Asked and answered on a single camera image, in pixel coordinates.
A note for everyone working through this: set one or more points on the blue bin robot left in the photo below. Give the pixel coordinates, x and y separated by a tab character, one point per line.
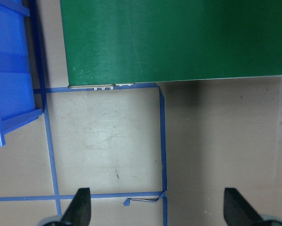
17	106

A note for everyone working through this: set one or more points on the green conveyor belt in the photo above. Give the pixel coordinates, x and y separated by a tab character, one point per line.
138	41

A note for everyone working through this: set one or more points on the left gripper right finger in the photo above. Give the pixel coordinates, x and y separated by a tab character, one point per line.
238	212

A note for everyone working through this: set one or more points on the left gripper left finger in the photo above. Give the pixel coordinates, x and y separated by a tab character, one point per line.
78	212

